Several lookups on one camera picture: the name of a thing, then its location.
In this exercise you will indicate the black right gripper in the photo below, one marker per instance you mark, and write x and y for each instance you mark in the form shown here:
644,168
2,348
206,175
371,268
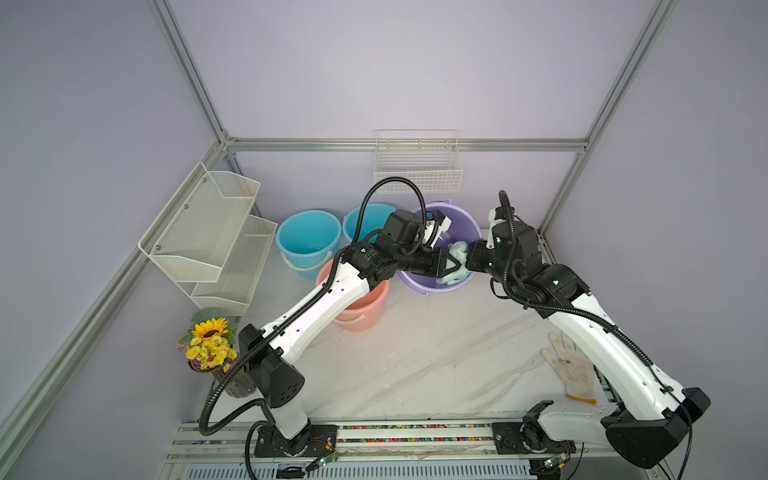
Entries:
477,251

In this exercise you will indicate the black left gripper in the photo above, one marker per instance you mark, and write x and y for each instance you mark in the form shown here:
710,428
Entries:
438,258

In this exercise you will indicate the teal bucket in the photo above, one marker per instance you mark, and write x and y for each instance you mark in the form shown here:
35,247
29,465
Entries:
375,217

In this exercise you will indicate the mint green microfibre cloth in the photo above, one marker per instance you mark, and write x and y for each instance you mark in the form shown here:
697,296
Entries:
456,264

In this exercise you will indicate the purple plastic bucket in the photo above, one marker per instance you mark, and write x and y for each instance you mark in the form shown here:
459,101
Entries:
463,228

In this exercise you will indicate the pink plastic bucket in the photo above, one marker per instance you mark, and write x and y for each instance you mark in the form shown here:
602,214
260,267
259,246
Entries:
353,303

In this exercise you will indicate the teal bucket being wiped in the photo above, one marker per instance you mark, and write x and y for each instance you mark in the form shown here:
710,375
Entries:
308,240

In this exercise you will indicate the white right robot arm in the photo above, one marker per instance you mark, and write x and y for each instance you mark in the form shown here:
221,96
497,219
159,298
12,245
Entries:
654,413

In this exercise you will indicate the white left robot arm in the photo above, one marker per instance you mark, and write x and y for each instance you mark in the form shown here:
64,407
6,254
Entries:
270,353

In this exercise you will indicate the white work glove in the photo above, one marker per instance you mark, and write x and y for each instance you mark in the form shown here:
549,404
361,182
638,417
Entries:
572,366

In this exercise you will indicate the white two-tier mesh shelf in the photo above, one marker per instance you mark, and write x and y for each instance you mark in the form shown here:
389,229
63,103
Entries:
209,242

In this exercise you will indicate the sunflower bouquet in vase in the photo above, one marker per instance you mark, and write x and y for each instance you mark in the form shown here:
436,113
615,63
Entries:
209,344

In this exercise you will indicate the white wire wall basket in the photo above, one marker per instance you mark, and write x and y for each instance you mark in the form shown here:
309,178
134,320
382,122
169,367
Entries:
428,158

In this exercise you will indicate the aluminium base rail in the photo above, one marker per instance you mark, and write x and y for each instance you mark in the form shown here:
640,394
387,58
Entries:
410,449

